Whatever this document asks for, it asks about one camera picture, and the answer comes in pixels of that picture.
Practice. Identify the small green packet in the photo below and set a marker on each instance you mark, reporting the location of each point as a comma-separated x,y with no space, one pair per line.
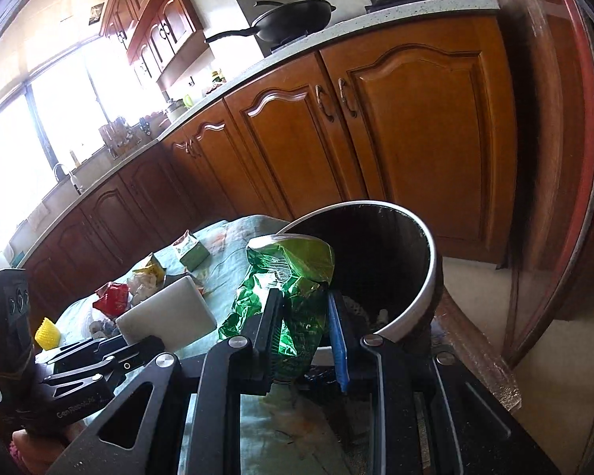
195,255

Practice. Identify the teal floral blanket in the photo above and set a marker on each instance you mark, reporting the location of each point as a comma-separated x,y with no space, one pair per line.
227,282

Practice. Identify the utensil holder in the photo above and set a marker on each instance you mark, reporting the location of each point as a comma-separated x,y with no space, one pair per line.
111,136

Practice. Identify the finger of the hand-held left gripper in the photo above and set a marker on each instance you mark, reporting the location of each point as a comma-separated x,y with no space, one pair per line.
123,349
79,381

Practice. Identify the metal faucet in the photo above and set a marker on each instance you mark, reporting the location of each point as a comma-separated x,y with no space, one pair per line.
75,188

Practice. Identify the small white lidded pot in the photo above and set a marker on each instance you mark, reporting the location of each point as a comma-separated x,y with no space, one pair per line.
176,111

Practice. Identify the kitchen window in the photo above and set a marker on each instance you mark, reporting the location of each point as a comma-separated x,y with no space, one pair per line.
64,109

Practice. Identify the yellow foam fruit net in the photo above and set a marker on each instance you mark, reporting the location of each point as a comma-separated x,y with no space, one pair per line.
48,335

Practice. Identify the white crumpled paper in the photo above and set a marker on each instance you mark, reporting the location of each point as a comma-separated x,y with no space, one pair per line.
146,287

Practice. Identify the wooden cabinet door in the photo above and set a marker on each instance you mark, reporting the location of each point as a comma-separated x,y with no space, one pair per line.
425,133
227,168
287,148
178,188

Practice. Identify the yellow snack packet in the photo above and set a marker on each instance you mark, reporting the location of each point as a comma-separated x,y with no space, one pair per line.
153,271

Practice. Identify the wooden glass display cabinet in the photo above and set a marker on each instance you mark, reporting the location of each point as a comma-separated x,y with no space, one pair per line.
549,158

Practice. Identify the black wok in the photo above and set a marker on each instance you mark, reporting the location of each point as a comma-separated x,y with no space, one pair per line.
292,20

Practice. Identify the person's left hand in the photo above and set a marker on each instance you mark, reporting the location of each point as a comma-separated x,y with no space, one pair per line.
29,439

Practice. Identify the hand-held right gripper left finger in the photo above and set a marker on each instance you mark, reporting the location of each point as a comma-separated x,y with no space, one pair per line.
270,326

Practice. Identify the red crumpled wrapper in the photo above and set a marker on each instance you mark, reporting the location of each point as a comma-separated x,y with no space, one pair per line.
113,299

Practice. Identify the white milk carton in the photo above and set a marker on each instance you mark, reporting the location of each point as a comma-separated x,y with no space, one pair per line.
168,311

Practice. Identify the white bowl black inside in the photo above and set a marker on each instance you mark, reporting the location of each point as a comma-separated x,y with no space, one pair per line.
420,307

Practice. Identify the small wall picture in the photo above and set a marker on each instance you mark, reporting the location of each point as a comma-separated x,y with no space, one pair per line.
97,14

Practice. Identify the wooden base cabinet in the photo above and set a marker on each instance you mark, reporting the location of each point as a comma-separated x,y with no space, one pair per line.
104,217

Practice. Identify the wooden wall cabinet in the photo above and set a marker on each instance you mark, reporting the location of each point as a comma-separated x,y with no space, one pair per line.
168,24

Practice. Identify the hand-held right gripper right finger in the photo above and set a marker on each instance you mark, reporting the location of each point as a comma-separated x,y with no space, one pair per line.
337,346

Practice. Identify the green foil snack bag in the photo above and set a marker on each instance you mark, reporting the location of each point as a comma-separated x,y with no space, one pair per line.
297,277

